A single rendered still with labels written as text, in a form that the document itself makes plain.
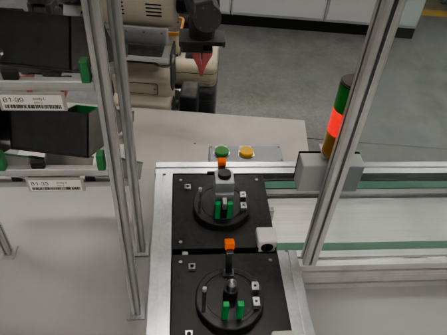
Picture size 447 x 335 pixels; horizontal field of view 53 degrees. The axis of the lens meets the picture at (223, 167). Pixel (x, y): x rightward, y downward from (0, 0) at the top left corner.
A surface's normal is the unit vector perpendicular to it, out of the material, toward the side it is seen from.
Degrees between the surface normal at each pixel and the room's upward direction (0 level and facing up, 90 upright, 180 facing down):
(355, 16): 90
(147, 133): 0
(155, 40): 90
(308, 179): 90
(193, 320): 0
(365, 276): 90
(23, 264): 0
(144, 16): 98
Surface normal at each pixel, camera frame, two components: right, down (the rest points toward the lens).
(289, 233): 0.06, -0.73
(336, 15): -0.05, 0.69
